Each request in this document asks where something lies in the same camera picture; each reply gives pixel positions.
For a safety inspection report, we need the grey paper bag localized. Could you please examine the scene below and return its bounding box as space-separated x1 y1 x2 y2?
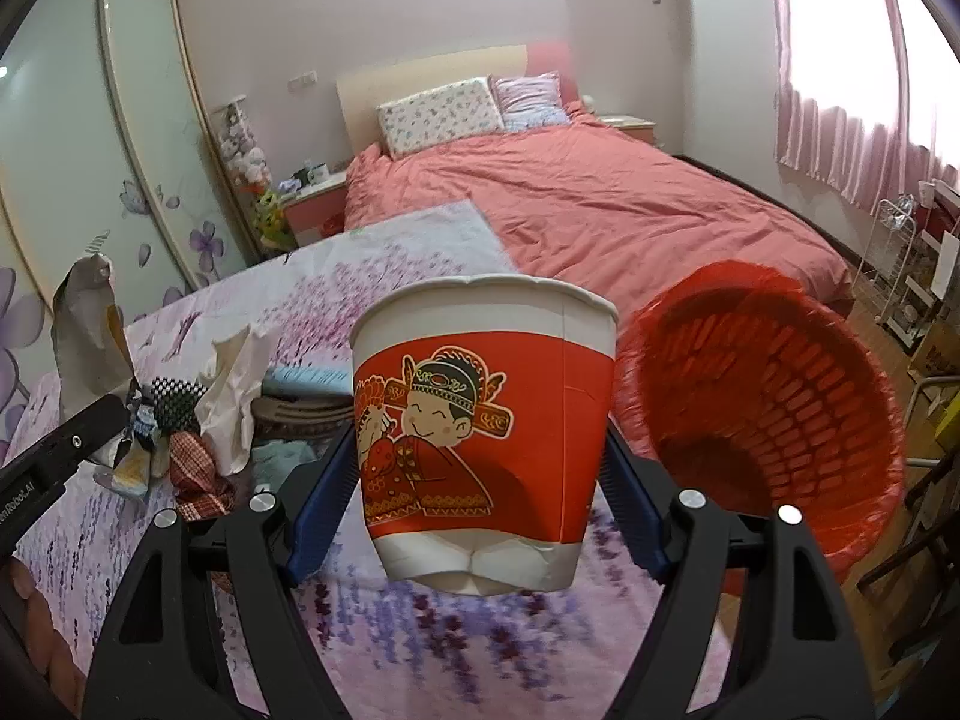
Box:
50 254 135 419

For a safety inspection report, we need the black dotted cloth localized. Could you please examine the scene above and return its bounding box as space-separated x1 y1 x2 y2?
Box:
149 377 206 437

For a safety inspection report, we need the white tissue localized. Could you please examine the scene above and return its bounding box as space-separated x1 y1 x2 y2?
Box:
194 325 278 478

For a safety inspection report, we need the red white paper cup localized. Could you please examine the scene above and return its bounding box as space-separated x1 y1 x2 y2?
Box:
350 275 619 596

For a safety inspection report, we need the red plastic trash basket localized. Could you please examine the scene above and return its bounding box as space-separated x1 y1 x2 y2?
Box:
613 260 905 578

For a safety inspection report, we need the red plaid cloth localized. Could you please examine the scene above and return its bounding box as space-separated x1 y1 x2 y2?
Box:
169 431 235 522

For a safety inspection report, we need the floral purple bedsheet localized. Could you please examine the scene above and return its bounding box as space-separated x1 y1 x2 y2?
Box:
0 196 723 717

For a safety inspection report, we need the sliding wardrobe with flowers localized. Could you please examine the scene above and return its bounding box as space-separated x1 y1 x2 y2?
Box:
2 0 254 457

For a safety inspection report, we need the plush toy tube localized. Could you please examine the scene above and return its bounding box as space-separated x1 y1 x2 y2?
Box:
217 96 296 257

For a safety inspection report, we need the pink white nightstand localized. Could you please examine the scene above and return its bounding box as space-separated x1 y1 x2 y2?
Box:
283 172 347 247

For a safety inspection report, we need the white mug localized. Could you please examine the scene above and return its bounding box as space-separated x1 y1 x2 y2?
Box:
306 163 331 185

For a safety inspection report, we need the salmon pink duvet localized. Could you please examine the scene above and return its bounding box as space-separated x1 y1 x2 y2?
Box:
345 112 853 316

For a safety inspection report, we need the pink curtain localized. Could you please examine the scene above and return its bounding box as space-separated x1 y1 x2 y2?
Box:
775 0 958 211

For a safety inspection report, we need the beige pink headboard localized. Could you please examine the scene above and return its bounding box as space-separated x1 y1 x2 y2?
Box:
333 40 583 160

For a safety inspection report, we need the far side nightstand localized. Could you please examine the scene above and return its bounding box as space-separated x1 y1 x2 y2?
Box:
599 115 658 146

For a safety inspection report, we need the pink striped pillow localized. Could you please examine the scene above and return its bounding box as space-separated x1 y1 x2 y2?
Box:
490 71 569 133

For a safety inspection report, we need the floral white pillow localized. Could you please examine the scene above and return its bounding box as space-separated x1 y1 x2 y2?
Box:
376 76 505 160

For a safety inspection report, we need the white wire rack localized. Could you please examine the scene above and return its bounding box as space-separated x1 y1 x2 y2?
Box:
853 179 958 351

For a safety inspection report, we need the wall socket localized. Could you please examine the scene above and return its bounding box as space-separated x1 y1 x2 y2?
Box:
288 71 317 89

